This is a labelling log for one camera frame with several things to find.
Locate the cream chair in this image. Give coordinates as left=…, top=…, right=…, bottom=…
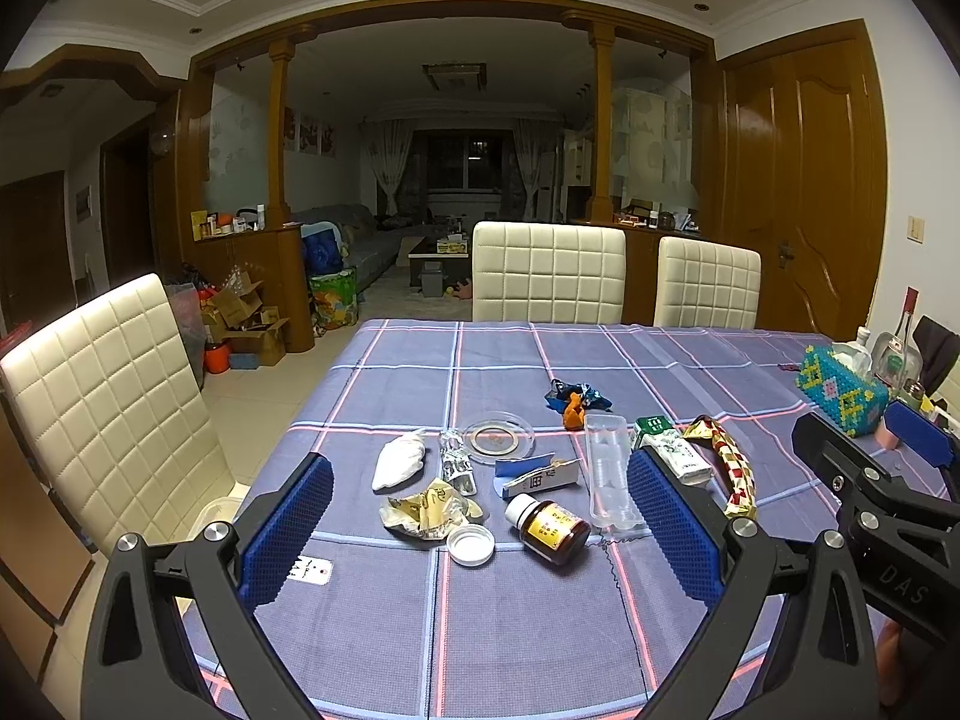
left=2, top=275, right=245, bottom=553
left=470, top=221, right=626, bottom=325
left=652, top=236, right=761, bottom=330

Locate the white bottle cap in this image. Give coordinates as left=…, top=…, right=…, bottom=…
left=446, top=523, right=496, bottom=569

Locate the cardboard boxes pile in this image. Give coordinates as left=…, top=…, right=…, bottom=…
left=200, top=266, right=288, bottom=369

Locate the glass liquor bottle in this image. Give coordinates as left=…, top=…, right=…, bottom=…
left=872, top=286, right=923, bottom=397

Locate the blue snack wrapper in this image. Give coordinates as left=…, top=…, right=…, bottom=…
left=545, top=379, right=612, bottom=413

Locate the cream chair far right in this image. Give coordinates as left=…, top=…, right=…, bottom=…
left=652, top=236, right=761, bottom=330

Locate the silver pill blister pack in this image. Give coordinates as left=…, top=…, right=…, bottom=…
left=439, top=427, right=477, bottom=497

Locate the white tissue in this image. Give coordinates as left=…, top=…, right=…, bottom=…
left=371, top=429, right=427, bottom=493

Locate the cream chair on left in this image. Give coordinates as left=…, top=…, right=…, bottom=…
left=2, top=275, right=245, bottom=553

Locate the gold foil wrapper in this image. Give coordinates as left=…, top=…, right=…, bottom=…
left=379, top=478, right=487, bottom=541

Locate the beaded green tissue box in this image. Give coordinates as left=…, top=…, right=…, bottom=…
left=796, top=346, right=890, bottom=437

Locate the clear round plastic lid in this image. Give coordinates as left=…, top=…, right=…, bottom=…
left=462, top=411, right=535, bottom=465

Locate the colourful shopping bag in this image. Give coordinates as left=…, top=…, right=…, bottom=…
left=308, top=266, right=358, bottom=332

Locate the brown medicine bottle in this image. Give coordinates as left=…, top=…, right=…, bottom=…
left=505, top=494, right=590, bottom=567

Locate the orange peel piece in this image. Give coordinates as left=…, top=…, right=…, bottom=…
left=563, top=392, right=586, bottom=433

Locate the purple plaid tablecloth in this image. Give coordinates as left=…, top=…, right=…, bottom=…
left=179, top=317, right=960, bottom=720

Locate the green white packet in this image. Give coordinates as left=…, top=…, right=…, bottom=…
left=635, top=416, right=713, bottom=486

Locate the dark coffee table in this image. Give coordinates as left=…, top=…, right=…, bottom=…
left=409, top=236, right=472, bottom=288

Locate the grey sofa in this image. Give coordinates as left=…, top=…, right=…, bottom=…
left=293, top=203, right=428, bottom=291

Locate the cream chair far middle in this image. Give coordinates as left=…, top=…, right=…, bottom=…
left=470, top=221, right=626, bottom=325

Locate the orange bucket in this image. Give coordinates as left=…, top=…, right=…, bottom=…
left=203, top=343, right=231, bottom=374

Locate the pink cup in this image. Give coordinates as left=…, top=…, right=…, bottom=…
left=875, top=418, right=900, bottom=450

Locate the red gold checkered wrapper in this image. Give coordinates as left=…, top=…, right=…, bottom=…
left=680, top=415, right=757, bottom=520

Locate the grey plastic trash bag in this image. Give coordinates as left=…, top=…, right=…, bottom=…
left=164, top=284, right=206, bottom=388

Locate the white tablecloth label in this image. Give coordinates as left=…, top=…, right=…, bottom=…
left=288, top=554, right=334, bottom=587

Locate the torn blue white carton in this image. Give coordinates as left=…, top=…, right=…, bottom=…
left=493, top=454, right=581, bottom=500

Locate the wooden door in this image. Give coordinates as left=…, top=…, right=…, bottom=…
left=718, top=20, right=889, bottom=340

